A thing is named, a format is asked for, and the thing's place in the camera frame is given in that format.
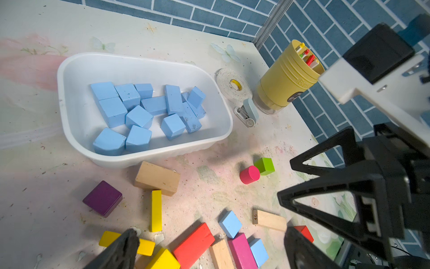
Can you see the red cube block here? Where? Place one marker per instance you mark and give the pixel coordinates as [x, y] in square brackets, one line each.
[303, 230]

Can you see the magenta cylinder block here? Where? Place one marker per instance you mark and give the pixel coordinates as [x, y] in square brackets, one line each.
[250, 175]

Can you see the green cube block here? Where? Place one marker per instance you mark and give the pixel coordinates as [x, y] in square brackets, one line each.
[265, 166]

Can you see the purple cube block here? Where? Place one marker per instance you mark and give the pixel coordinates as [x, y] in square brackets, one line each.
[103, 199]

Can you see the yellow slanted block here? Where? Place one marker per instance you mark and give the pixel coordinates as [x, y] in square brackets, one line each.
[145, 247]

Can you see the white rectangular plastic tray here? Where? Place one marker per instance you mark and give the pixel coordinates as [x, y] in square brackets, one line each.
[82, 121]

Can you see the red long block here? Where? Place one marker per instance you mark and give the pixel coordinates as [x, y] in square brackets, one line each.
[193, 247]

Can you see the magenta upright block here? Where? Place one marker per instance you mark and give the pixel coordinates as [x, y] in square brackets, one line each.
[241, 252]

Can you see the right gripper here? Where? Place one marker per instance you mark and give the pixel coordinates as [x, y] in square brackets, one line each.
[399, 195]

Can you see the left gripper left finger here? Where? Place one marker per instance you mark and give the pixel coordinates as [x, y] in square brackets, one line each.
[117, 255]

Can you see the yellow pen holder cup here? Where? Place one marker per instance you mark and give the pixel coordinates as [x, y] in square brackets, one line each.
[295, 71]

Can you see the yellow thin upright block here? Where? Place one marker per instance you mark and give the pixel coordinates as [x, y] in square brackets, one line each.
[156, 211]

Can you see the blue thin block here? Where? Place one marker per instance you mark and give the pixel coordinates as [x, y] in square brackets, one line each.
[192, 123]

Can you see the small blue block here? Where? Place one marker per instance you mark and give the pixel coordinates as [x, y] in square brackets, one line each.
[196, 97]

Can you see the tan slanted wooden block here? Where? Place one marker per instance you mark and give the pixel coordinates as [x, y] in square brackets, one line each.
[269, 220]

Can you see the clear tape roll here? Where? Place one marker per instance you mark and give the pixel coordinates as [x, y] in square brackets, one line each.
[233, 86]

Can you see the blue long block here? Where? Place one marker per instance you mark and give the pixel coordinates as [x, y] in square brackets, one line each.
[109, 103]
[155, 105]
[199, 111]

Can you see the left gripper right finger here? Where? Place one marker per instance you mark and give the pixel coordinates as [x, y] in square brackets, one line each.
[302, 254]

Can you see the blue cube pair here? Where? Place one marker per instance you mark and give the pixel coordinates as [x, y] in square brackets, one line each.
[173, 100]
[259, 252]

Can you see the tan upright wooden block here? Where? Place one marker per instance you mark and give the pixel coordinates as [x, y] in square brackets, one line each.
[221, 256]

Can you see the yellow large block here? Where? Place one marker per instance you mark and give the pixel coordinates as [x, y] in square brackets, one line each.
[164, 259]

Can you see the tan wooden block upper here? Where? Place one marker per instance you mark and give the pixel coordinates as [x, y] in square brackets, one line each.
[154, 177]

